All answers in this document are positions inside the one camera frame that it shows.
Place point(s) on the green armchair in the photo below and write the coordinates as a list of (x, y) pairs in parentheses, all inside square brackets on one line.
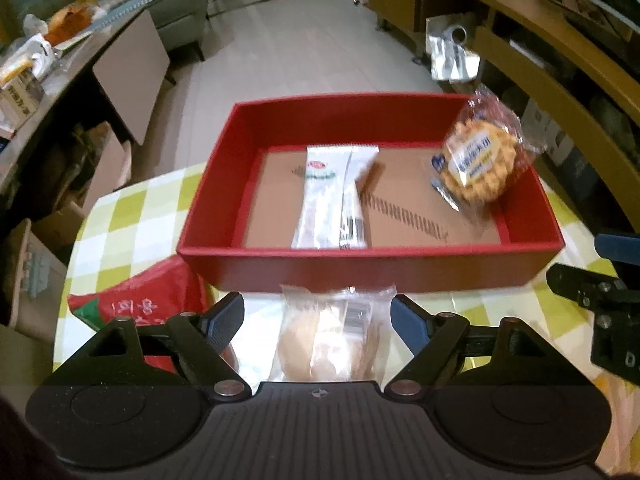
[(180, 10)]

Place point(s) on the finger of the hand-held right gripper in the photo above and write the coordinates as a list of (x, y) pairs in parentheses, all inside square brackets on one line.
[(617, 247), (575, 282)]

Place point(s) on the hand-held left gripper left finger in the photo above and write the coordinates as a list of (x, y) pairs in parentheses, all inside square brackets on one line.
[(227, 312)]

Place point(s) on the white printed carton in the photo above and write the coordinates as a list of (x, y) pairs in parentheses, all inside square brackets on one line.
[(20, 102)]

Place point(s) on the white wrapped food package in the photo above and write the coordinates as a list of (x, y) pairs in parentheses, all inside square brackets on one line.
[(25, 57)]

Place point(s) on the long wooden shelf unit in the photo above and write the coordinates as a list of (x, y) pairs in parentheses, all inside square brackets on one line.
[(525, 15)]

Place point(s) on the red plastic bag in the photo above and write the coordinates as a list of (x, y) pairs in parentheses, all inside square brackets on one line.
[(150, 290)]

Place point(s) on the clear bread packet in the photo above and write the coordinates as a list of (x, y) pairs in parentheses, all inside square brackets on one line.
[(325, 340)]

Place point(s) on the red cardboard box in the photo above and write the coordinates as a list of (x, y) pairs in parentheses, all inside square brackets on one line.
[(350, 270)]

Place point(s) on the large brown cardboard box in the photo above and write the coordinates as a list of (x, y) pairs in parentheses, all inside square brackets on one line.
[(25, 355)]

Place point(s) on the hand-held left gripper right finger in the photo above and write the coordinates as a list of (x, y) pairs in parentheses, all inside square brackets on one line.
[(406, 316)]

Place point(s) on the yellow checkered tablecloth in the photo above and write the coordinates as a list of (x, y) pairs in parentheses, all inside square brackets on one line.
[(130, 220)]

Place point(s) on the long white snack packet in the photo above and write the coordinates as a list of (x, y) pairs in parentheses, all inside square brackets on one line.
[(320, 195)]

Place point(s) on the clear waffle cookie packet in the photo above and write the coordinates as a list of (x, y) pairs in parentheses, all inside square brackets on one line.
[(475, 165)]

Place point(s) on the open brown cardboard box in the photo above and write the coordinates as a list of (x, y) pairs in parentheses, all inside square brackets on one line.
[(107, 160)]

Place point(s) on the orange bread package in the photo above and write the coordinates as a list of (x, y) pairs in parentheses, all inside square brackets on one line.
[(70, 22)]

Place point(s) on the dark desk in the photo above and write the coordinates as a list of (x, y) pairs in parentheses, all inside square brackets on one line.
[(130, 65)]

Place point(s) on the silver foil bag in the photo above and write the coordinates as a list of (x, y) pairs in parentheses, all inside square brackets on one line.
[(450, 60)]

